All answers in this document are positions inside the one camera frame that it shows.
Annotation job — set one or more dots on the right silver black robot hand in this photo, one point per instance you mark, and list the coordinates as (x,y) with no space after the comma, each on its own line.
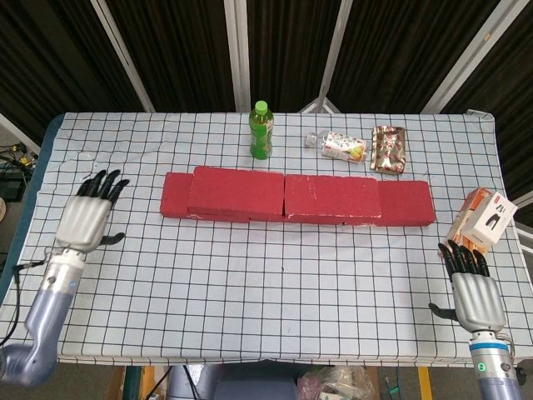
(479,300)

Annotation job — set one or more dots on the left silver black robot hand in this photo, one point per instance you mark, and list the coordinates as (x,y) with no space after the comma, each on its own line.
(83,221)

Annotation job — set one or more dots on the red foam brick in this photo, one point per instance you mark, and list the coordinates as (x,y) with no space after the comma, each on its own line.
(237,191)
(408,204)
(175,196)
(333,196)
(266,219)

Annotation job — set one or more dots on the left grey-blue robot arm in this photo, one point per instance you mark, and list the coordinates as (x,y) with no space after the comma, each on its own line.
(48,308)

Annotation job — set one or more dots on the white box black print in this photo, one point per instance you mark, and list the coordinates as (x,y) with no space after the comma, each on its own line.
(491,221)

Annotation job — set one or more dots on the black equipment box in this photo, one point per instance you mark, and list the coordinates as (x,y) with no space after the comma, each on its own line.
(10,187)

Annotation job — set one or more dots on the blue table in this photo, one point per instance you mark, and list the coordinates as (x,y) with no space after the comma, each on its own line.
(46,139)

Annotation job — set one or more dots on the orange snack box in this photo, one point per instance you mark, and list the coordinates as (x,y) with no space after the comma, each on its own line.
(468,208)

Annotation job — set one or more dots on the clear plastic bag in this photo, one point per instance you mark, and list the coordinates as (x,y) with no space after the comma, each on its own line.
(333,383)

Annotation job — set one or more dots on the green table leg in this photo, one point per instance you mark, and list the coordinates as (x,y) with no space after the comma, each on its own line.
(133,385)

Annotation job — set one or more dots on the gold foil snack packet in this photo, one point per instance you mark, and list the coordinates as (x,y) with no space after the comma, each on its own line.
(389,150)

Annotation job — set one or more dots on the green tea bottle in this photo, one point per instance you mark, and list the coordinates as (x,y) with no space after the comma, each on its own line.
(261,137)

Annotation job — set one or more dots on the clear plastic bottle fruit label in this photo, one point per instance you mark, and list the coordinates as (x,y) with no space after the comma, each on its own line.
(345,148)

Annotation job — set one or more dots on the white black checkered tablecloth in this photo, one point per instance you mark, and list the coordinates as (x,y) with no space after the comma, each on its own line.
(270,312)

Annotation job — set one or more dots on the grey robot torso base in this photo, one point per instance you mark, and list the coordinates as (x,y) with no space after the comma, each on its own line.
(241,383)

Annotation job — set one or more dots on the white screen frame post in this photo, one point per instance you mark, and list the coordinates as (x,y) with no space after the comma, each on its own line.
(125,54)
(468,54)
(335,54)
(237,54)
(18,132)

